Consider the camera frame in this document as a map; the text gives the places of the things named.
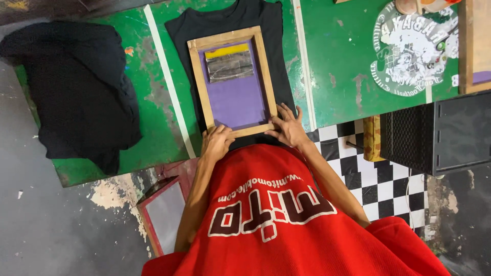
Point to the black t-shirt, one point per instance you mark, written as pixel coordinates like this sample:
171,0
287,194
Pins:
230,17

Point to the white tape strip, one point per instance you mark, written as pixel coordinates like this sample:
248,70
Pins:
305,65
168,82

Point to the pile of black garments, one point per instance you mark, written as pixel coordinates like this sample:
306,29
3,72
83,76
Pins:
76,92

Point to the red-framed printing screen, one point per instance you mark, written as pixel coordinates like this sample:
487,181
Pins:
165,216

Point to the beige and orange container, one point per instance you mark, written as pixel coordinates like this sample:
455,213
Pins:
410,5

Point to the large wooden screen frame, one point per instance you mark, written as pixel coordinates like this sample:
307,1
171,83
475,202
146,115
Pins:
466,46

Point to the person's red jersey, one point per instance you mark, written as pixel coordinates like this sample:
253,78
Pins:
291,237

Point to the person's left fingers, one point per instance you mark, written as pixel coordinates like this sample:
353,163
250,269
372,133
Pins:
218,132

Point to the person's left hand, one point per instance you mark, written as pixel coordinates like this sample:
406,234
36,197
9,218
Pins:
215,147

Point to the wooden screen frame purple mesh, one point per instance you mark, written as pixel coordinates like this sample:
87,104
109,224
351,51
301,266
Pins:
196,76

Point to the black white checkered mat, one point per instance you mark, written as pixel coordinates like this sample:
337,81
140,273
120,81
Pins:
379,188

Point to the person's right hand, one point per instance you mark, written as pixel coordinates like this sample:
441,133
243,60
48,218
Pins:
292,132

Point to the yellow patterned cushion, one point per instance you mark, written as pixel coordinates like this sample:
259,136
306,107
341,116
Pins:
372,138

